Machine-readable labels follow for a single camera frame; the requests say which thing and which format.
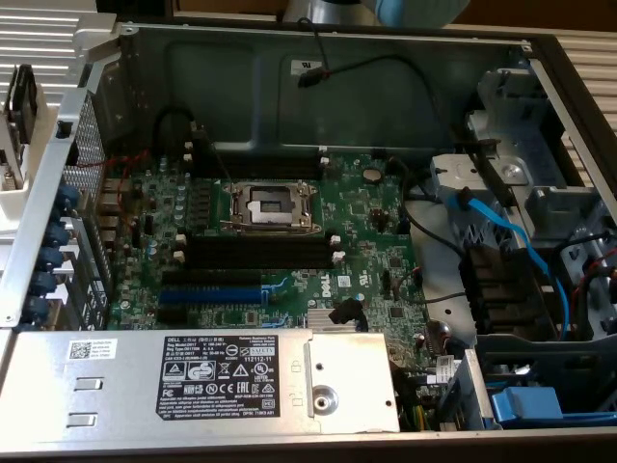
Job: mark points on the long black expansion slot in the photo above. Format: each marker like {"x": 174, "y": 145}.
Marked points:
{"x": 212, "y": 278}

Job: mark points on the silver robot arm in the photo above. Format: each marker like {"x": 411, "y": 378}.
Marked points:
{"x": 313, "y": 9}

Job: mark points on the black ribbed plastic block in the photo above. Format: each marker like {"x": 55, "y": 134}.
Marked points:
{"x": 496, "y": 289}

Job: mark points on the CPU socket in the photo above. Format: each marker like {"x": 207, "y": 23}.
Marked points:
{"x": 270, "y": 205}

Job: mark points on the blue slot retention clip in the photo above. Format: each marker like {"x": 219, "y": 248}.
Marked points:
{"x": 43, "y": 283}
{"x": 50, "y": 259}
{"x": 38, "y": 308}
{"x": 59, "y": 235}
{"x": 67, "y": 198}

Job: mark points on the white parts rack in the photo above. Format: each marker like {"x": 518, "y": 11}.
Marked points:
{"x": 14, "y": 212}

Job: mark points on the short black expansion slot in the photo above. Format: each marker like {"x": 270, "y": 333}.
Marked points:
{"x": 172, "y": 314}

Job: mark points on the blue plastic drive caddy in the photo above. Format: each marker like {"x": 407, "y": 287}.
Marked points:
{"x": 525, "y": 405}

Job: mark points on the black graphics card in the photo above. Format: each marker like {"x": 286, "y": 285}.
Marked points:
{"x": 23, "y": 106}

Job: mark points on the blue expansion slot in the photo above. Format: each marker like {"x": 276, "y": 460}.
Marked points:
{"x": 212, "y": 294}

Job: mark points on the open metal PC case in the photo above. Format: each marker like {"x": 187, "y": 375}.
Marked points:
{"x": 337, "y": 106}

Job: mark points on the green Dell motherboard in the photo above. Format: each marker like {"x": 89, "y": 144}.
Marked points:
{"x": 347, "y": 202}

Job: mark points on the grey metal disk bay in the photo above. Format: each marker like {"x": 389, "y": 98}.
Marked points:
{"x": 520, "y": 125}

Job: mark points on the CPU socket locking lever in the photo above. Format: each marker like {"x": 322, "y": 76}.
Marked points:
{"x": 215, "y": 154}

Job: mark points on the silver chipset heatsink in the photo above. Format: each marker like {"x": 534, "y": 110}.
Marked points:
{"x": 318, "y": 321}

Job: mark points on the silver power supply with label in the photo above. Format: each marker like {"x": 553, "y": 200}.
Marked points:
{"x": 120, "y": 386}

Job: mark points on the coin cell battery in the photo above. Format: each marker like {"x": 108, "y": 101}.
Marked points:
{"x": 371, "y": 174}

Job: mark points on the black RAM slot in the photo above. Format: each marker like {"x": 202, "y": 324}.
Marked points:
{"x": 260, "y": 156}
{"x": 260, "y": 171}
{"x": 260, "y": 260}
{"x": 260, "y": 242}

